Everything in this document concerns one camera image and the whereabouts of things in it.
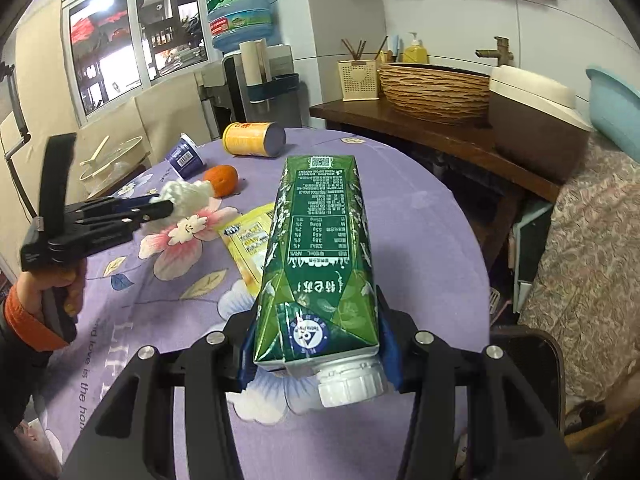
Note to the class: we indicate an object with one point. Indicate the floral patterned cloth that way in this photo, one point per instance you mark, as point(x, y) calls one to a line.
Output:
point(590, 260)

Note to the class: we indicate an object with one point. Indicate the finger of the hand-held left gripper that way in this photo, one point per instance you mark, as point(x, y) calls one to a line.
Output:
point(100, 240)
point(120, 208)

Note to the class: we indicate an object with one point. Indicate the brown chopsticks bundle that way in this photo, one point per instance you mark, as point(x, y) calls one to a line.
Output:
point(357, 49)

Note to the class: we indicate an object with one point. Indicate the cream utensil holder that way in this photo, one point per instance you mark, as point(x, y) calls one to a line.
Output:
point(357, 81)

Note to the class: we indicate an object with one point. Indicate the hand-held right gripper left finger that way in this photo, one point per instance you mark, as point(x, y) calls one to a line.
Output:
point(200, 370)

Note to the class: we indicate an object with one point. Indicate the black phone stand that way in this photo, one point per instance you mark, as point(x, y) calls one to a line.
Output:
point(17, 110)

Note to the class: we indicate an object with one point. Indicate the dark teal roll holder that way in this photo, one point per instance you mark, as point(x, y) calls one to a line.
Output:
point(275, 87)

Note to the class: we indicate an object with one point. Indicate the dark wooden counter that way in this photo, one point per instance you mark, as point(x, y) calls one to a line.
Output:
point(450, 140)

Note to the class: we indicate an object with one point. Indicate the blue white yoghurt cup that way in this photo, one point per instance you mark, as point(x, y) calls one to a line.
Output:
point(184, 157)

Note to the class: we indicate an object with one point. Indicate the wicker basket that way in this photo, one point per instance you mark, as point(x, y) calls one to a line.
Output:
point(432, 95)

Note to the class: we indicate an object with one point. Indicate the white tissue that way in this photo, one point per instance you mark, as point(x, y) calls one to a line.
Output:
point(185, 197)

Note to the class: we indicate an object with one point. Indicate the bronze faucet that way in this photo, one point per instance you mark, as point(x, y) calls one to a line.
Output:
point(500, 52)

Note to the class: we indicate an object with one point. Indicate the brown white rice cooker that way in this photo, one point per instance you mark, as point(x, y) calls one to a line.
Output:
point(535, 115)

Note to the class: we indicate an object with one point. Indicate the yellow soap pump bottle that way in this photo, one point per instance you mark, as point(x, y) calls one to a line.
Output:
point(416, 52)

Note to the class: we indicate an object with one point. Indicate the blue water jug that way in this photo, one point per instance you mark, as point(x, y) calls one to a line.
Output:
point(240, 7)

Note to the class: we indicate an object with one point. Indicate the purple floral tablecloth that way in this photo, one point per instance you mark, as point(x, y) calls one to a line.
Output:
point(165, 300)

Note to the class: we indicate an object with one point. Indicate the orange tangerine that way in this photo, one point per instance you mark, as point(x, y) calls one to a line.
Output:
point(221, 180)

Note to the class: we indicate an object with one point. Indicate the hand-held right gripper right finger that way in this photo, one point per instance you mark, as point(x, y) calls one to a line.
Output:
point(392, 360)

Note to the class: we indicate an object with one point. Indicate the sliding window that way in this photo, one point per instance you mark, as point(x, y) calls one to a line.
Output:
point(125, 30)

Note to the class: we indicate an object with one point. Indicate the yellow can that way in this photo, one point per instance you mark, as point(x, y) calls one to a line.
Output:
point(247, 140)

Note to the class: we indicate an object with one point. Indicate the water dispenser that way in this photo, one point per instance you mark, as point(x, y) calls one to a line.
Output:
point(282, 67)

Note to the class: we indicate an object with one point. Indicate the green drink carton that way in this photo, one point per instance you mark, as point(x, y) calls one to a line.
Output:
point(320, 240)

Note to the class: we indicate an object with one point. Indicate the beige cardboard sheet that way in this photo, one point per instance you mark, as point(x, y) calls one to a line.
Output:
point(170, 110)

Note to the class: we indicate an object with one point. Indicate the light blue plastic basin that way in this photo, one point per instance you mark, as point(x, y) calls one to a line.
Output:
point(617, 105)

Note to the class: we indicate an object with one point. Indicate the black trash bin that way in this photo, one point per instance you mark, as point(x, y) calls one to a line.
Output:
point(535, 355)

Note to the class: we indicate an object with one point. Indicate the beige paper roll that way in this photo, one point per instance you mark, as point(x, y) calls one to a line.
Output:
point(255, 62)

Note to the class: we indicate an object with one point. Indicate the yellow snack packet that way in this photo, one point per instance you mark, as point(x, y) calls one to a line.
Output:
point(245, 245)

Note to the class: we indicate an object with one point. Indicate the person's left hand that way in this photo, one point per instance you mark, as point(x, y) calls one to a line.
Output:
point(75, 285)

